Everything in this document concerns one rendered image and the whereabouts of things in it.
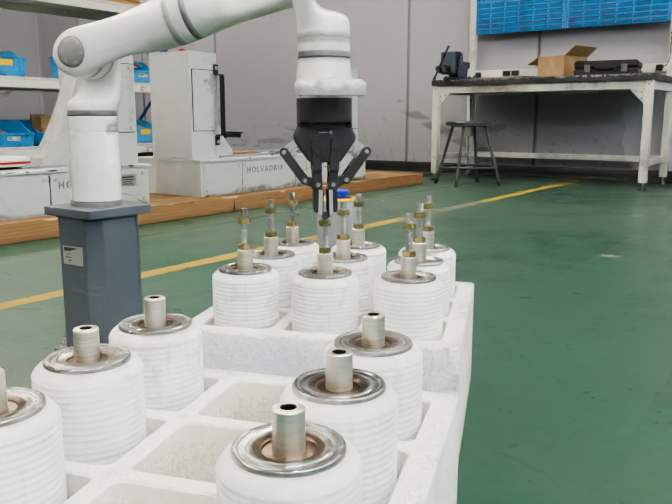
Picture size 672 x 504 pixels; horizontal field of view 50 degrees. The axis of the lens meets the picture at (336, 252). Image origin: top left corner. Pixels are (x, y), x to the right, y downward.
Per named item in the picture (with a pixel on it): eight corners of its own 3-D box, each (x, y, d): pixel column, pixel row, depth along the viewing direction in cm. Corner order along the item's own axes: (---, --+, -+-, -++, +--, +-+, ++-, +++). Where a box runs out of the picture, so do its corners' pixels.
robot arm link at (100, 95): (80, 32, 141) (85, 122, 144) (50, 26, 132) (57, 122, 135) (123, 31, 139) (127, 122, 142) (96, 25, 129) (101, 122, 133)
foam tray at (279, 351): (179, 450, 103) (174, 328, 100) (267, 362, 140) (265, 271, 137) (455, 481, 94) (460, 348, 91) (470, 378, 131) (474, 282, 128)
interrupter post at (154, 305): (139, 329, 75) (138, 299, 75) (151, 323, 78) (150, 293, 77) (160, 331, 75) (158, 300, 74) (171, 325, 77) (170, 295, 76)
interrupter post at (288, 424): (265, 459, 47) (264, 411, 46) (278, 444, 49) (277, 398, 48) (300, 464, 46) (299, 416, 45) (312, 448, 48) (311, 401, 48)
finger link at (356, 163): (366, 145, 98) (337, 177, 98) (376, 154, 98) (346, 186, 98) (363, 144, 100) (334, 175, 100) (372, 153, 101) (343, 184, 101)
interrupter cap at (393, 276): (440, 286, 95) (440, 281, 95) (383, 286, 95) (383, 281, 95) (431, 274, 103) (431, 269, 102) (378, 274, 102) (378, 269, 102)
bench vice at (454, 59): (454, 82, 564) (455, 50, 560) (474, 82, 554) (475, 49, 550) (429, 80, 531) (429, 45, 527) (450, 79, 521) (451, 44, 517)
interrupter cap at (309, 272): (294, 271, 104) (294, 266, 104) (344, 269, 106) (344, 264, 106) (303, 282, 97) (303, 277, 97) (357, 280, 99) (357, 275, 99)
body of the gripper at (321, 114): (350, 94, 101) (350, 161, 103) (290, 94, 100) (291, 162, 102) (360, 92, 94) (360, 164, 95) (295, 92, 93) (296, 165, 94)
